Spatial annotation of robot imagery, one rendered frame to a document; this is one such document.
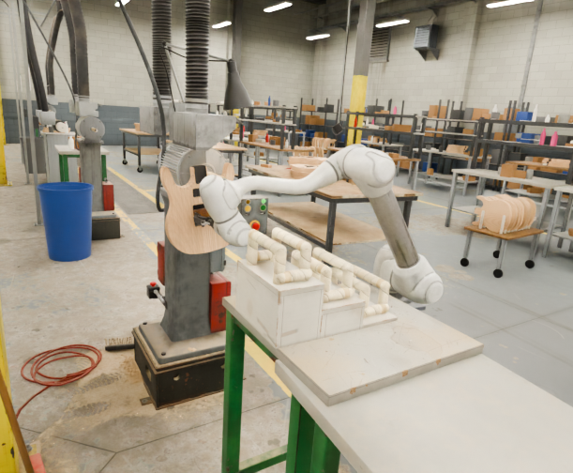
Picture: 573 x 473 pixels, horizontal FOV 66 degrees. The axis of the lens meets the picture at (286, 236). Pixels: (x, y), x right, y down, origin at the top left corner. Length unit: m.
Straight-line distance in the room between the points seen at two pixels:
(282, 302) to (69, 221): 3.73
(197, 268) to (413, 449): 1.69
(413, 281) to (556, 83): 11.80
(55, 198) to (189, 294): 2.48
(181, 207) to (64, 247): 2.94
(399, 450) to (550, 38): 13.19
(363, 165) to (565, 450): 1.06
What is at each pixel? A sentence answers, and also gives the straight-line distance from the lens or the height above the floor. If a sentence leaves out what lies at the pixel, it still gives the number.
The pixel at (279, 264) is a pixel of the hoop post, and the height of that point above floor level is 1.16.
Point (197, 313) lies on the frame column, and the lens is 2.57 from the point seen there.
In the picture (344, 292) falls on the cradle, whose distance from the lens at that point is 1.35.
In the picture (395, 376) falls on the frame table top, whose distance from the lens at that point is 1.23.
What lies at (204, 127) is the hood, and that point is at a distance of 1.86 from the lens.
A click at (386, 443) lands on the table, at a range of 1.05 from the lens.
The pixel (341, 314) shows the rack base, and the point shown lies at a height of 0.99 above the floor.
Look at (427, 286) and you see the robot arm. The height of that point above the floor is 0.89.
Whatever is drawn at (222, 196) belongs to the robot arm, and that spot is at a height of 1.25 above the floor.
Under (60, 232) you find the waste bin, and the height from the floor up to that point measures 0.31.
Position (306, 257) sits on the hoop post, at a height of 1.17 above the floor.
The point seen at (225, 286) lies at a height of 0.59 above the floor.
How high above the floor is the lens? 1.56
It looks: 16 degrees down
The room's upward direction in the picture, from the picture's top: 4 degrees clockwise
